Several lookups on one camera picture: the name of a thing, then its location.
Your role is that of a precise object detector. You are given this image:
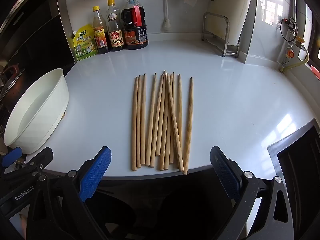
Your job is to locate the slim amber vinegar bottle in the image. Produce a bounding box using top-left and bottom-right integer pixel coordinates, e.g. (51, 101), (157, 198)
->
(92, 6), (109, 55)

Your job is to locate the large red-handled soy sauce jug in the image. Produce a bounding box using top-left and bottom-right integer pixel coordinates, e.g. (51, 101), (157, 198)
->
(121, 0), (149, 50)

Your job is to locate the clear soy sauce bottle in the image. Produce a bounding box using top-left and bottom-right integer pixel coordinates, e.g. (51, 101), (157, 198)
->
(105, 0), (125, 52)

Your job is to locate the black cooker hood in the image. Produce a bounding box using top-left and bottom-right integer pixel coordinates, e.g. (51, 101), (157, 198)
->
(0, 0), (75, 80)

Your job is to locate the bunch of wooden chopsticks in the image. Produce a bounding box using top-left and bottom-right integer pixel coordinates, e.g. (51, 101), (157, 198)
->
(131, 70), (194, 175)

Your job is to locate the metal cutting board rack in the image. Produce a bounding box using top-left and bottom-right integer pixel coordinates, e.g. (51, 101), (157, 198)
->
(201, 12), (241, 58)

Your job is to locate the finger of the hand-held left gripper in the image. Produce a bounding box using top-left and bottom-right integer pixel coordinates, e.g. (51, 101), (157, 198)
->
(5, 147), (54, 180)
(0, 147), (23, 168)

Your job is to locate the white cutting board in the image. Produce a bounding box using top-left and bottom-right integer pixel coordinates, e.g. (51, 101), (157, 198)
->
(207, 0), (257, 47)

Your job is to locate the yellow green seasoning pouch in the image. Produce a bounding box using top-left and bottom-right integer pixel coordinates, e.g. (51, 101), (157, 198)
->
(69, 24), (98, 62)

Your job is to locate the gas valve assembly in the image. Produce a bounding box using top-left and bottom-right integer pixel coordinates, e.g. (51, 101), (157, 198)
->
(279, 17), (307, 63)

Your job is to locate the white hanging brush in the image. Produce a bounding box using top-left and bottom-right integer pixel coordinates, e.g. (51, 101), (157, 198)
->
(161, 0), (172, 32)

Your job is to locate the white plastic basin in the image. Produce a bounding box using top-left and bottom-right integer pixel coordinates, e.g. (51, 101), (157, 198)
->
(4, 68), (70, 155)

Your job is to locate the black sink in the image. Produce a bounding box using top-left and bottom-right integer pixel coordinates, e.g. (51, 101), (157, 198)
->
(267, 118), (320, 240)

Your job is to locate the yellow gas hose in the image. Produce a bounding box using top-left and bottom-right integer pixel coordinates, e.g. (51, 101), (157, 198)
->
(280, 44), (310, 73)

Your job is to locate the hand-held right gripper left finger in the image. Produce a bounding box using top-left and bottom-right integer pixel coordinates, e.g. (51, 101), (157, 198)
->
(25, 146), (112, 240)

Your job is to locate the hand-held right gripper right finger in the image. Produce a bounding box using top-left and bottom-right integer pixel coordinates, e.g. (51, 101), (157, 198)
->
(210, 146), (294, 240)

